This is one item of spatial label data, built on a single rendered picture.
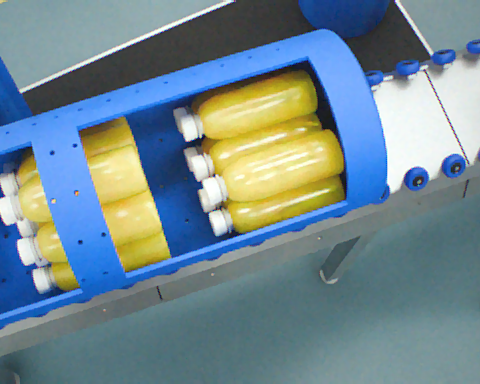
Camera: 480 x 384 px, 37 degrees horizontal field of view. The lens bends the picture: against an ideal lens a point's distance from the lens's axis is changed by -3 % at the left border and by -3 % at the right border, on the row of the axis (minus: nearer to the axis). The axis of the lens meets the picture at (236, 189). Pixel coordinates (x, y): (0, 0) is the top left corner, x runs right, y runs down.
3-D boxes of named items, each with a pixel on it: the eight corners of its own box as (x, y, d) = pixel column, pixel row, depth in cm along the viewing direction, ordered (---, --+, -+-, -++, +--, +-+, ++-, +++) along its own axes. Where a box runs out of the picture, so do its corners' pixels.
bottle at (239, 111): (322, 102, 111) (200, 140, 108) (314, 118, 118) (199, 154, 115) (305, 60, 112) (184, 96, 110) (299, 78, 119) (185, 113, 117)
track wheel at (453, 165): (468, 154, 126) (462, 149, 128) (445, 162, 126) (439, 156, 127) (468, 175, 129) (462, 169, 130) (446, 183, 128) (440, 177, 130)
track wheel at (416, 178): (430, 167, 125) (424, 161, 127) (407, 175, 125) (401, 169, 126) (431, 188, 128) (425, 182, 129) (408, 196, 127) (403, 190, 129)
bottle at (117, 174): (133, 144, 109) (9, 185, 106) (133, 141, 102) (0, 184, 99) (148, 191, 109) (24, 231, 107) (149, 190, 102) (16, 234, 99)
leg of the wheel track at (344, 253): (341, 280, 219) (389, 223, 159) (323, 286, 218) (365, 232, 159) (334, 262, 221) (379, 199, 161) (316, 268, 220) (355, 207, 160)
